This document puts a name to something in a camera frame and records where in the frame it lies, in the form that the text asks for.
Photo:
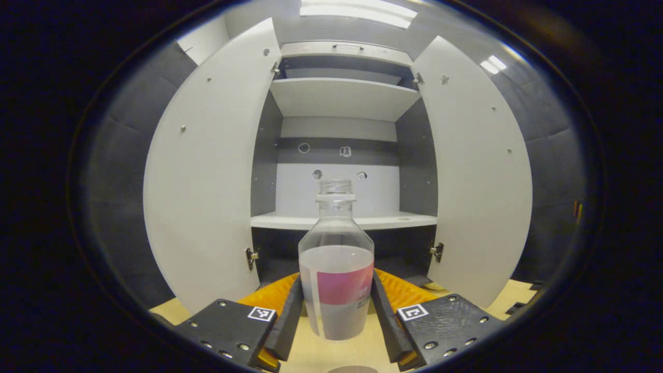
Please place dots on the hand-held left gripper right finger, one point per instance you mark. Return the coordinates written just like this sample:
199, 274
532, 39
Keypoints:
386, 321

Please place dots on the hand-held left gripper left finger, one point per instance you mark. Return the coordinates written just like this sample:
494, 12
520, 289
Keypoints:
290, 321

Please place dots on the clear bottle with pink label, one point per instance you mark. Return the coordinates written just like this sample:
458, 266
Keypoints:
336, 311

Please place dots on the grey cabinet door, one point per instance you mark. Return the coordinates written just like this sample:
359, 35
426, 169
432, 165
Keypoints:
207, 181
476, 181

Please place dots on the white cabinet shelf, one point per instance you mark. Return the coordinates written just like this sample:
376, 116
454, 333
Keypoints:
279, 221
342, 98

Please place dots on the yellow round sponge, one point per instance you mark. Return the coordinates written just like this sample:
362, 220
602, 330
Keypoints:
435, 286

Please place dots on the small ceiling light panel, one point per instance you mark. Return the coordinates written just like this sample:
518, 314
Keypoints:
493, 64

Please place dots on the large ceiling light panel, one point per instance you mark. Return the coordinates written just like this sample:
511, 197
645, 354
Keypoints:
357, 13

